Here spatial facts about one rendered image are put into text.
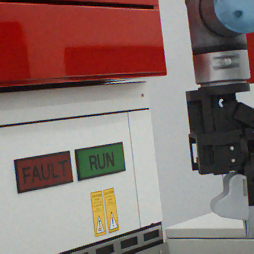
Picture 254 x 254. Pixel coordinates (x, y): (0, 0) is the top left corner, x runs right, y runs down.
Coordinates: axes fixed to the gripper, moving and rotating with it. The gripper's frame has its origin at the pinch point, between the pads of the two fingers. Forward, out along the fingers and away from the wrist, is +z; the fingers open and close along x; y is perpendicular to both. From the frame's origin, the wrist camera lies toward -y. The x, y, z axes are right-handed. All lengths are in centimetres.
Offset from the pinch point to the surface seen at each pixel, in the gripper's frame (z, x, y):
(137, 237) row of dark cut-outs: 3.2, -23.9, 14.2
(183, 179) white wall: 23, -300, -34
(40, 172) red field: -10.6, -8.4, 28.2
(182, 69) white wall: -34, -308, -42
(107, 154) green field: -11.3, -20.0, 17.7
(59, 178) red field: -9.2, -11.3, 25.6
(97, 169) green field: -9.3, -17.8, 19.6
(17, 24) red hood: -31.2, -0.9, 28.7
